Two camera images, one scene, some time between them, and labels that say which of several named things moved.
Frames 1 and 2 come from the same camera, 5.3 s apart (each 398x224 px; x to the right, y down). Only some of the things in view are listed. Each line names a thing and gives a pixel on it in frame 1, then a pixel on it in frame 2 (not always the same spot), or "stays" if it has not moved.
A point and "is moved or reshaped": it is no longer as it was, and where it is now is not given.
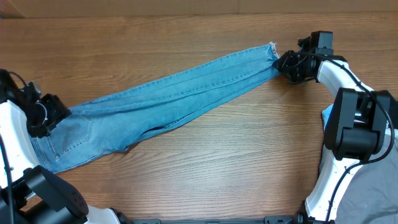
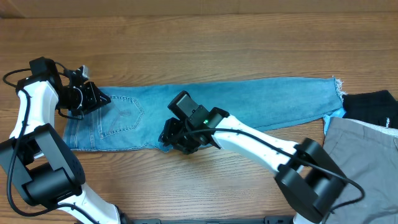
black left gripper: x=59 y=112 to x=94 y=102
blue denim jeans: x=114 y=119 is moved or reshaped
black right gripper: x=298 y=66 to x=171 y=132
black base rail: x=268 y=219 stays
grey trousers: x=370 y=195 stays
